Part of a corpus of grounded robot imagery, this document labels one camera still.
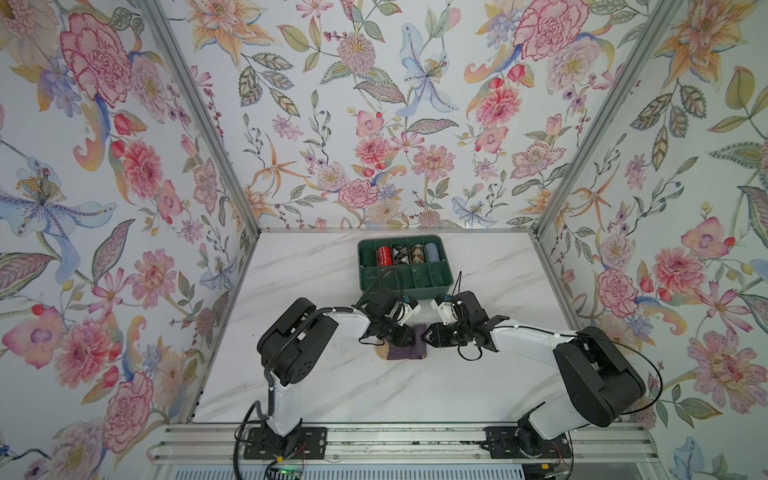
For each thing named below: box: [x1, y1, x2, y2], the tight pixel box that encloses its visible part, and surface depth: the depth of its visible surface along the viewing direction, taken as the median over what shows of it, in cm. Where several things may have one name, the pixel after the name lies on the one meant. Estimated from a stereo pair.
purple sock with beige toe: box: [375, 324, 427, 360], surface depth 90 cm
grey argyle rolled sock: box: [393, 245, 409, 265], surface depth 109 cm
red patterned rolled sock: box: [377, 246, 393, 267], surface depth 109 cm
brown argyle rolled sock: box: [410, 244, 424, 264], surface depth 109 cm
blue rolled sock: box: [425, 242, 441, 263], surface depth 109 cm
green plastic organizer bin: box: [357, 235, 454, 299], surface depth 109 cm
